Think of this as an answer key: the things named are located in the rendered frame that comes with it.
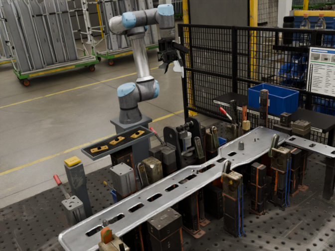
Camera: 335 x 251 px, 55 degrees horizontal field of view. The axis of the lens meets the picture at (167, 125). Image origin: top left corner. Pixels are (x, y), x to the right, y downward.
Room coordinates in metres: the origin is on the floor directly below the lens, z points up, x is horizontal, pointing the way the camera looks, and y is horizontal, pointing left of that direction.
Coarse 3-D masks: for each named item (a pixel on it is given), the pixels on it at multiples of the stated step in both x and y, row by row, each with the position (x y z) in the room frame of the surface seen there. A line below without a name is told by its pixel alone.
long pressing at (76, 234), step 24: (264, 144) 1.61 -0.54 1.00; (192, 168) 1.44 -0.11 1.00; (216, 168) 1.41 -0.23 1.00; (144, 192) 1.27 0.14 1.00; (168, 192) 1.25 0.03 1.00; (192, 192) 1.24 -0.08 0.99; (96, 216) 1.13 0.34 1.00; (144, 216) 1.10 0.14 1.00; (72, 240) 1.00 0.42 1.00; (96, 240) 0.98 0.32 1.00
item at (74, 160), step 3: (75, 156) 1.39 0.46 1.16; (66, 159) 1.37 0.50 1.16; (69, 159) 1.37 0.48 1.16; (72, 159) 1.36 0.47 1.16; (75, 159) 1.36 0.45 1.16; (78, 159) 1.36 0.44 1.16; (66, 162) 1.34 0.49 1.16; (69, 162) 1.34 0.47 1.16; (72, 162) 1.33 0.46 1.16; (75, 162) 1.34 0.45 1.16; (78, 162) 1.34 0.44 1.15; (69, 165) 1.32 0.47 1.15
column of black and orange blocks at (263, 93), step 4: (260, 92) 1.98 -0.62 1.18; (264, 92) 1.96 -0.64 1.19; (260, 96) 1.98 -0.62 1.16; (264, 96) 1.96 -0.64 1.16; (260, 100) 1.98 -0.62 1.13; (264, 100) 1.96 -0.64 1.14; (260, 104) 1.98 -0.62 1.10; (264, 104) 1.96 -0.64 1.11; (260, 108) 1.98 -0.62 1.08; (264, 108) 1.96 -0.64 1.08; (260, 112) 1.98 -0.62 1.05; (264, 112) 1.96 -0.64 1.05; (260, 116) 1.98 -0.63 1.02; (264, 116) 1.96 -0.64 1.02; (260, 120) 1.98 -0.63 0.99; (264, 120) 1.96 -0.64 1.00; (260, 124) 1.98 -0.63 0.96; (264, 124) 1.97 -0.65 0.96
